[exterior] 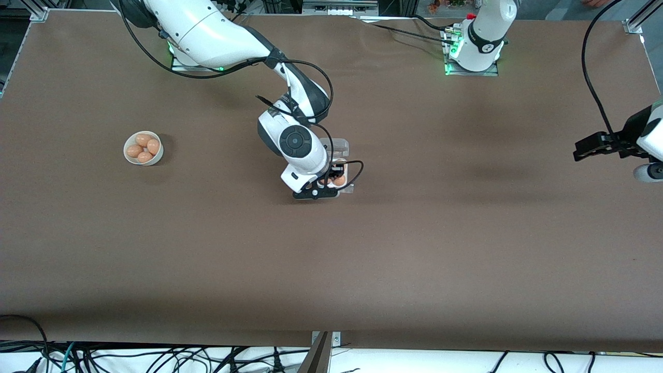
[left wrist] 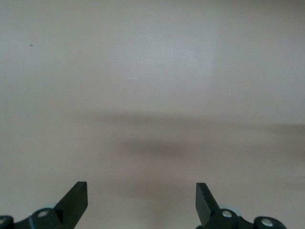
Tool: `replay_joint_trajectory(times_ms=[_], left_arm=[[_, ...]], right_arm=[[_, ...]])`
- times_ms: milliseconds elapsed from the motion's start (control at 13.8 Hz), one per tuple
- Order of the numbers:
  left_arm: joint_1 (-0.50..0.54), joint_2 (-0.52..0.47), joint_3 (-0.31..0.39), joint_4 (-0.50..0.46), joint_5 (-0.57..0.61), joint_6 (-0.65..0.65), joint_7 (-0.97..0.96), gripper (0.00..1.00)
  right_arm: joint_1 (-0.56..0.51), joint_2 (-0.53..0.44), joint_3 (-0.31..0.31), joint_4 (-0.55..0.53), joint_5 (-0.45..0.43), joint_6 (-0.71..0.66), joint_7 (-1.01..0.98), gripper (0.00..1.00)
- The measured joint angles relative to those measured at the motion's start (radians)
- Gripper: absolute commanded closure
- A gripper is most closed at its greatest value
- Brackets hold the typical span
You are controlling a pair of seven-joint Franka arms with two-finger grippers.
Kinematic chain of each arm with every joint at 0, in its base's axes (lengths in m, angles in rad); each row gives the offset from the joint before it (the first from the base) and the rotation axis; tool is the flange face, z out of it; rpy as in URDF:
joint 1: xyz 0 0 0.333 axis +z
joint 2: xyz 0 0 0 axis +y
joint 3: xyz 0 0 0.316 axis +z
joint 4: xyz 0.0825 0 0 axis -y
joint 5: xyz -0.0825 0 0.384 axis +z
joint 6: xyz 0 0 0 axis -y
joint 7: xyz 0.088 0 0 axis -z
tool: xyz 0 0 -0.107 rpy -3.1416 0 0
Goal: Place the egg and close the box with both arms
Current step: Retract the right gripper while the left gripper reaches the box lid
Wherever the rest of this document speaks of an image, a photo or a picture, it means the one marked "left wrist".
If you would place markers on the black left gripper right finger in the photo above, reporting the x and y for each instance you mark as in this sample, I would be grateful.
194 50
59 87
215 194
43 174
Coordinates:
206 210

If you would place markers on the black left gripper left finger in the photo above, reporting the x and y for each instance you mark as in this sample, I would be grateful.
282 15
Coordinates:
71 207

